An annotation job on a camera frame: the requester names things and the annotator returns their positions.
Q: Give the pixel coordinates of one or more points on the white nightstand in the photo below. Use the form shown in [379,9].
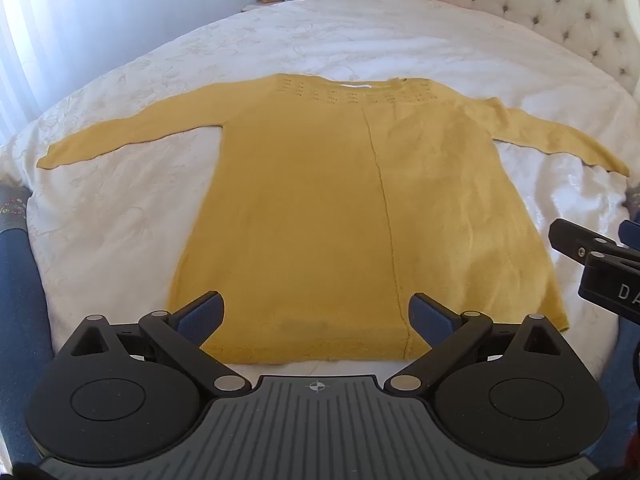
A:
[257,6]

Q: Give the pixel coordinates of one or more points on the white embroidered bedspread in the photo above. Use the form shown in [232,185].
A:
[320,35]

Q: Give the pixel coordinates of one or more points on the person's leg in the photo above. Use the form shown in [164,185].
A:
[22,335]
[622,385]

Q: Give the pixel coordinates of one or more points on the yellow knit sweater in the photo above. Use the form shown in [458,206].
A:
[320,210]

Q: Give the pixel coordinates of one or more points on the white sheer curtain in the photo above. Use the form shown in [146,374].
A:
[25,70]

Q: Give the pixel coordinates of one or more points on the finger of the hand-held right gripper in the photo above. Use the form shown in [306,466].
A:
[630,232]
[570,239]

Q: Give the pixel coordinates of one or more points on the white tufted headboard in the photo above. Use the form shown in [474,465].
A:
[540,5]

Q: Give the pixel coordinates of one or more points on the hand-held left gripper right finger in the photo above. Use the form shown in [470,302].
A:
[429,319]

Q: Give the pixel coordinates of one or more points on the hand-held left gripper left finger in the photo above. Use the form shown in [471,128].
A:
[202,316]

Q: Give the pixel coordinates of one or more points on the person's left leg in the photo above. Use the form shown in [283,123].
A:
[22,335]

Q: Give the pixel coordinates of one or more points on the person's right leg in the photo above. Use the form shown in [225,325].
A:
[622,385]

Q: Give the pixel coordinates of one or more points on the grey patterned cloth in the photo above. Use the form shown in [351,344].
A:
[12,205]

